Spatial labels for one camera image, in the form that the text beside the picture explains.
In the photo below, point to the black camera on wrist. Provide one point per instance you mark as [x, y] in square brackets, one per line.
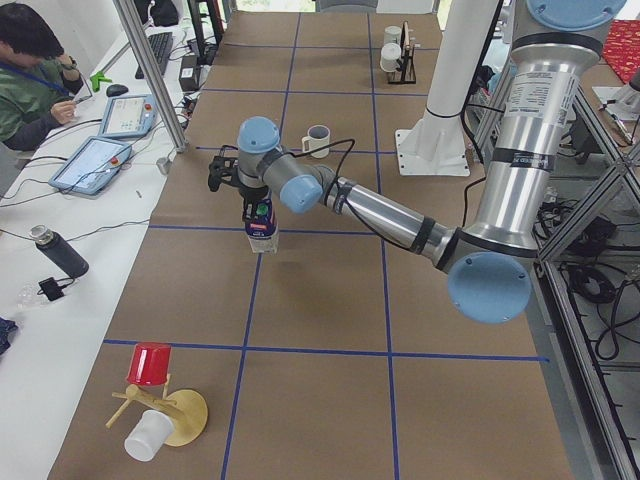
[223, 170]

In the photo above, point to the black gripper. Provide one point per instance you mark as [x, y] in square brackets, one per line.
[248, 191]

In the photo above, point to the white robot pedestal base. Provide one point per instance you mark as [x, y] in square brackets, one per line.
[435, 145]

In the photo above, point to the black keyboard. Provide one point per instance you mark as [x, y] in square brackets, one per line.
[161, 45]

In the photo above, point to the teach pendant tablet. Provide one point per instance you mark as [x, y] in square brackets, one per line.
[128, 116]
[91, 167]

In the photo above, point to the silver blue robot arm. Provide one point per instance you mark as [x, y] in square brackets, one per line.
[488, 258]

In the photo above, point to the red cup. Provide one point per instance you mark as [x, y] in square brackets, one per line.
[149, 364]

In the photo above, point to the white mug dark interior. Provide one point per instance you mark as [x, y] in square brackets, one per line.
[316, 141]

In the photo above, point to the lower teach pendant tablet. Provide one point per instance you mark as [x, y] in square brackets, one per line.
[91, 167]

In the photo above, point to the wooden mug tree stand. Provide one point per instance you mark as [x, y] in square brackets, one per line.
[186, 409]

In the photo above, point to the aluminium frame post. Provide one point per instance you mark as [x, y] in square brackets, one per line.
[144, 56]

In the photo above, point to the blue white milk carton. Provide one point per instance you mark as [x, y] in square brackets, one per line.
[262, 232]

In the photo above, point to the person in green shirt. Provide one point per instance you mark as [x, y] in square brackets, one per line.
[38, 79]

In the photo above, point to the black water bottle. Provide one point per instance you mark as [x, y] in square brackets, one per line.
[59, 251]

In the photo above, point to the black computer mouse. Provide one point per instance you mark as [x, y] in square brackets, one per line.
[115, 90]

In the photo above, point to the upper teach pendant tablet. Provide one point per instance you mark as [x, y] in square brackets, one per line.
[128, 116]

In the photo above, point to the white upturned mug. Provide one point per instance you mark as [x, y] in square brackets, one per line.
[390, 55]

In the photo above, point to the black wire mug rack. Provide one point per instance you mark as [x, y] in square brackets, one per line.
[405, 74]

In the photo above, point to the white mug with lettering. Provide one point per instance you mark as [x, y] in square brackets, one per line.
[392, 34]

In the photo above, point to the white plastic cup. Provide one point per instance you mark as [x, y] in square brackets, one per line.
[148, 436]

